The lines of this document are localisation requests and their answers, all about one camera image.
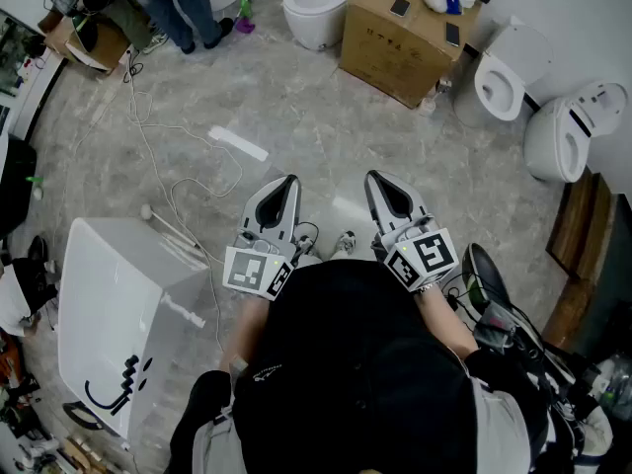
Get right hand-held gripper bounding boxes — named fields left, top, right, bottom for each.
left=363, top=169, right=461, bottom=294

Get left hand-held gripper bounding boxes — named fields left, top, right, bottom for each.
left=222, top=174, right=302, bottom=303

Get person's right forearm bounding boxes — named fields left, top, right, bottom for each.
left=413, top=283, right=480, bottom=359

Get person's left forearm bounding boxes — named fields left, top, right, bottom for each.
left=216, top=288, right=277, bottom=377

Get person's white trousers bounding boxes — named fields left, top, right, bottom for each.
left=295, top=247, right=356, bottom=266

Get person's right sneaker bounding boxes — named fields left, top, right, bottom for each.
left=331, top=229, right=357, bottom=259

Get white power strip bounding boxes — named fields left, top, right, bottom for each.
left=206, top=124, right=271, bottom=164

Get white mallet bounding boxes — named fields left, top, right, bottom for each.
left=139, top=203, right=201, bottom=251

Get large cardboard box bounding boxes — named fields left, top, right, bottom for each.
left=339, top=0, right=484, bottom=111

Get person's black shirt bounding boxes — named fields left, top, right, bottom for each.
left=170, top=258, right=552, bottom=474

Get white glossy cabinet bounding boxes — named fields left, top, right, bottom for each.
left=57, top=216, right=211, bottom=439

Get wooden bench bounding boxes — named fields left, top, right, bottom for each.
left=540, top=169, right=618, bottom=353

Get small cardboard box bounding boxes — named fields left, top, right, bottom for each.
left=38, top=10, right=132, bottom=74

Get white floor cable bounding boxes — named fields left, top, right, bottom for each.
left=48, top=51, right=248, bottom=355

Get grey shoulder strap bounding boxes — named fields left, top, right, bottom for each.
left=468, top=377, right=534, bottom=474
left=191, top=407, right=243, bottom=474

